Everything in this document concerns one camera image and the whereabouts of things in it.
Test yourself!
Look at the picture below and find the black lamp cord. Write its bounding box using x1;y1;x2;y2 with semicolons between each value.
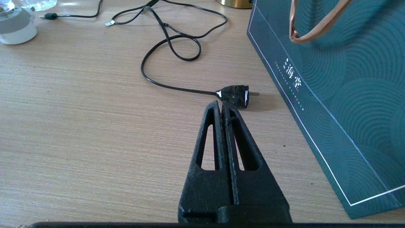
40;0;260;109

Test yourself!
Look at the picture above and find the small grey clear-topped device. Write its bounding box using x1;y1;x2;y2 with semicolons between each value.
0;0;37;45

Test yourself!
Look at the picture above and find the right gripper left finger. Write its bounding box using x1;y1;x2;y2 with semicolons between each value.
178;100;234;223

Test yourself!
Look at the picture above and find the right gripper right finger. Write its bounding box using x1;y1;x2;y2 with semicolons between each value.
218;101;291;223

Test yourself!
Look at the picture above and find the black cable with silver connector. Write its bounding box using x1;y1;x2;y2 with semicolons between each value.
105;0;202;61

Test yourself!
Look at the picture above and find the brass desk lamp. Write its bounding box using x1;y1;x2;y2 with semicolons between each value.
217;0;253;9

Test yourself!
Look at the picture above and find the red-capped water bottle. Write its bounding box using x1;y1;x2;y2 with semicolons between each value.
14;0;57;11

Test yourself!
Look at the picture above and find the dark framed board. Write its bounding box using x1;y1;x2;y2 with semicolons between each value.
247;0;405;219

